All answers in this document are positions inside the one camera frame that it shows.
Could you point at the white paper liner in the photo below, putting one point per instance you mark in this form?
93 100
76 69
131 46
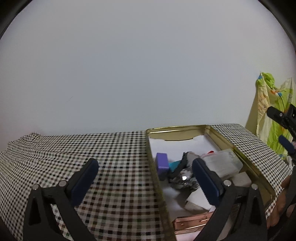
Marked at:
172 201

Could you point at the purple cube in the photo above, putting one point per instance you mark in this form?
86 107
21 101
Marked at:
162 165

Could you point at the person right hand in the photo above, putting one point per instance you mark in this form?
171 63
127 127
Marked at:
274 218

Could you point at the white power adapter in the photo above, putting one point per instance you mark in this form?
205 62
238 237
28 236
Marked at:
241 180

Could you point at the green yellow hanging cloth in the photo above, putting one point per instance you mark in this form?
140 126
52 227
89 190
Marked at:
271 103

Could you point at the pink card deck box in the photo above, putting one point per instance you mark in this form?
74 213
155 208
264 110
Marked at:
192 223

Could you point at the blue toy brick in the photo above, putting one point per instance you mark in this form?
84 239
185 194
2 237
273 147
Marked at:
176 167

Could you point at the checkered tablecloth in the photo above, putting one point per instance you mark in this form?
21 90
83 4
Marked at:
121 203

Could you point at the white card box red logo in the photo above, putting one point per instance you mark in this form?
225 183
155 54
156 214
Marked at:
197 202

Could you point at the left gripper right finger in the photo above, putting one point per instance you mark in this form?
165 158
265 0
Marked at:
250 221

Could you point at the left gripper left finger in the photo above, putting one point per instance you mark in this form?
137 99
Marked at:
40 222

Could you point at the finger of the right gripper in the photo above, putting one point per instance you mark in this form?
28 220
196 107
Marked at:
280 117
287 145

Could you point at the gold metal tin box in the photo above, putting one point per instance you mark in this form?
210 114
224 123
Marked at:
262 164

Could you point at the grey foil packet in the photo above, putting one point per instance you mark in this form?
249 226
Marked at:
185 179

